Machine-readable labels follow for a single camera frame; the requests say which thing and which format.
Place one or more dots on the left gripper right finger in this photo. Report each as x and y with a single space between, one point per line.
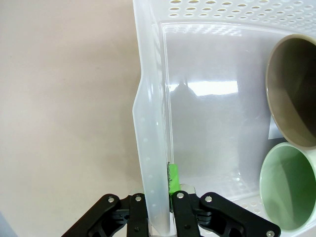
187 217

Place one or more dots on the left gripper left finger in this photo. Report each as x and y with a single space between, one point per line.
128 217

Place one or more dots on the light green cup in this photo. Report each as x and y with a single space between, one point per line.
288 187

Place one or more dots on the white perforated plastic basket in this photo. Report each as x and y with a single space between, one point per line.
209 111

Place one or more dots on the brown cup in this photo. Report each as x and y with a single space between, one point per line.
296 93

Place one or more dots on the white rectangular sticker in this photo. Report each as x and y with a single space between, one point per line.
273 130

